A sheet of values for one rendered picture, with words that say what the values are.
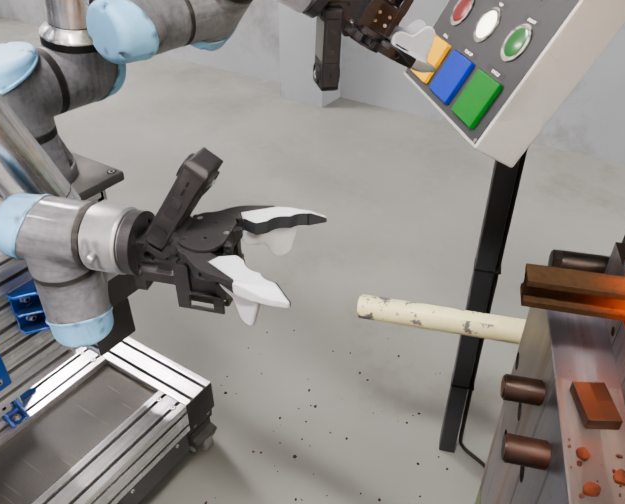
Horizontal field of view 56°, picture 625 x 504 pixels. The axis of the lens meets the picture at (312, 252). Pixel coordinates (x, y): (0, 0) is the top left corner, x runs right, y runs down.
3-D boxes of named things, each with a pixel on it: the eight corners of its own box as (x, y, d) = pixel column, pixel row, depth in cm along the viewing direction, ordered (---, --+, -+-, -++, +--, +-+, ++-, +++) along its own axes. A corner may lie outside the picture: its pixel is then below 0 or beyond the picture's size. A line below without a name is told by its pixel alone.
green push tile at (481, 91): (468, 128, 89) (499, 84, 86) (450, 109, 95) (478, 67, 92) (477, 132, 90) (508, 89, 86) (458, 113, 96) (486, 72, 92)
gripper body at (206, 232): (253, 274, 68) (156, 259, 70) (248, 210, 63) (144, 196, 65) (229, 317, 62) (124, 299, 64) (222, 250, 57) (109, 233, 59)
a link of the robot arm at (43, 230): (42, 237, 73) (22, 176, 68) (122, 250, 71) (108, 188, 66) (0, 275, 67) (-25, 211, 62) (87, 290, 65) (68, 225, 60)
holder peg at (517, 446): (500, 467, 56) (506, 449, 54) (500, 444, 58) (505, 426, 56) (545, 476, 55) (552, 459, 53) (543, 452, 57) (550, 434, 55)
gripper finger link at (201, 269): (261, 282, 57) (213, 243, 63) (260, 267, 56) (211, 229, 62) (220, 302, 55) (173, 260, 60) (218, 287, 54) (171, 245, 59)
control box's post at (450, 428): (438, 450, 157) (522, 31, 95) (439, 438, 161) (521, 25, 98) (453, 453, 157) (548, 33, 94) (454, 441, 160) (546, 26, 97)
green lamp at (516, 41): (502, 61, 86) (508, 31, 84) (502, 52, 90) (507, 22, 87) (524, 63, 86) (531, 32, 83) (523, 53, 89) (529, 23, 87)
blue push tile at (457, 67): (444, 103, 97) (472, 62, 94) (428, 88, 103) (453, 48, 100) (452, 108, 98) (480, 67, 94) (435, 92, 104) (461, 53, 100)
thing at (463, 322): (355, 325, 110) (356, 303, 107) (360, 307, 114) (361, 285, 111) (608, 367, 101) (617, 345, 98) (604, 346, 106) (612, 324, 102)
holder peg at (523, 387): (500, 404, 62) (504, 387, 60) (499, 385, 64) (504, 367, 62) (540, 412, 61) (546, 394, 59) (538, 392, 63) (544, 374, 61)
